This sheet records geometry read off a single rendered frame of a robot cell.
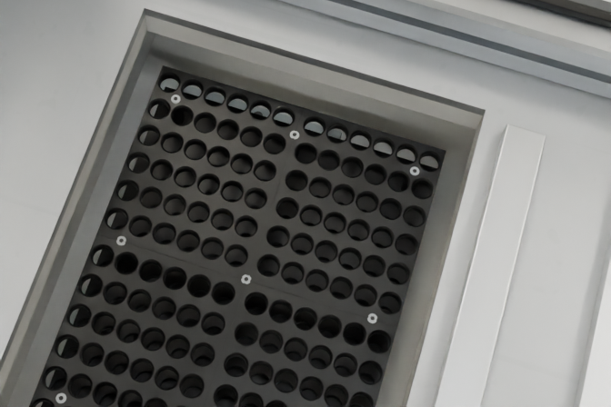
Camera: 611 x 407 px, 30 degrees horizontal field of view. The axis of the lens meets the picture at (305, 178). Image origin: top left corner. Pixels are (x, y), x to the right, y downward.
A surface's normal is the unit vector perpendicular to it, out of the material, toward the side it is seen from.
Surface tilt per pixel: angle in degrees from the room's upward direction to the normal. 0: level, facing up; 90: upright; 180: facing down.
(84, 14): 0
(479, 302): 0
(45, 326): 0
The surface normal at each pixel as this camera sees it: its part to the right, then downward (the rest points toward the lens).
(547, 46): -0.29, 0.89
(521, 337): 0.06, -0.36
